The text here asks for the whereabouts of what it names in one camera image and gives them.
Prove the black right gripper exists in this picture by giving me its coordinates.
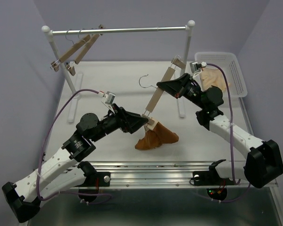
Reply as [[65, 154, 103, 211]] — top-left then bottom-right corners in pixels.
[[157, 73, 207, 109]]

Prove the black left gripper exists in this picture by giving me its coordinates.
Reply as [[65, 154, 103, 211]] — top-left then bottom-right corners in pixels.
[[92, 103, 149, 142]]

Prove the brown underwear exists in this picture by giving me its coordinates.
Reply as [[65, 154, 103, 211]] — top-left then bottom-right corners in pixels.
[[135, 122, 179, 151]]

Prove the wooden clip hanger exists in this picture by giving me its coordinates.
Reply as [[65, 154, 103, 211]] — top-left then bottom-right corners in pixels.
[[66, 34, 103, 76], [142, 55, 187, 132], [50, 29, 91, 72]]

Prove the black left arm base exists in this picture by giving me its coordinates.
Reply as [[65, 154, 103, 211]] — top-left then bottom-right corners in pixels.
[[76, 161, 112, 205]]

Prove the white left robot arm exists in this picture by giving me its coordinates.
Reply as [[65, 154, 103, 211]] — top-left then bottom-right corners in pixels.
[[2, 104, 149, 223]]

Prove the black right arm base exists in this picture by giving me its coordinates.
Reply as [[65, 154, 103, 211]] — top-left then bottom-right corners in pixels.
[[189, 159, 235, 201]]

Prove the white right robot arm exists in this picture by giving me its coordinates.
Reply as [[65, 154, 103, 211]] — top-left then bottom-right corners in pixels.
[[157, 73, 283, 188]]

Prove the beige cloth in basket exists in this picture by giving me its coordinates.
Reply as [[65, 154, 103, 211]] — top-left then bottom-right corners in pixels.
[[200, 68, 227, 92]]

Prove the white plastic basket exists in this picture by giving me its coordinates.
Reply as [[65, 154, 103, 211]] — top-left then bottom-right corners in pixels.
[[195, 52, 248, 98]]

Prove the white clothes rack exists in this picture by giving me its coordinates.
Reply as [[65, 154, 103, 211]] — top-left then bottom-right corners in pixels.
[[42, 20, 196, 123]]

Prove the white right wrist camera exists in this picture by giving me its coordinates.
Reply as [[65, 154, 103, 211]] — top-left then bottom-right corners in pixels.
[[190, 61, 207, 78]]

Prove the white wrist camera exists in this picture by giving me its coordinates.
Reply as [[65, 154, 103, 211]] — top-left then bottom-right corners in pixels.
[[190, 61, 207, 78], [98, 91, 116, 113]]

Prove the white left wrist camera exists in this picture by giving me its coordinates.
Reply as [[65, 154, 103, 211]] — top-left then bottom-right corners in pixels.
[[98, 91, 116, 113]]

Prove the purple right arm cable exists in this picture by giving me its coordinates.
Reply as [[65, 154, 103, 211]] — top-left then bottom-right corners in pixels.
[[197, 63, 252, 203]]

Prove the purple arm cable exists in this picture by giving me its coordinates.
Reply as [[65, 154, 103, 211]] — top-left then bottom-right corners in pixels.
[[197, 63, 252, 203], [36, 89, 113, 205]]

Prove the aluminium mounting rail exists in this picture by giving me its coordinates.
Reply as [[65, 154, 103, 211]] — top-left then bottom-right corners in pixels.
[[29, 161, 278, 189]]

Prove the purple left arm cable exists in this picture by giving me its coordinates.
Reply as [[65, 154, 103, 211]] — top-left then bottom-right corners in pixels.
[[36, 89, 113, 205]]

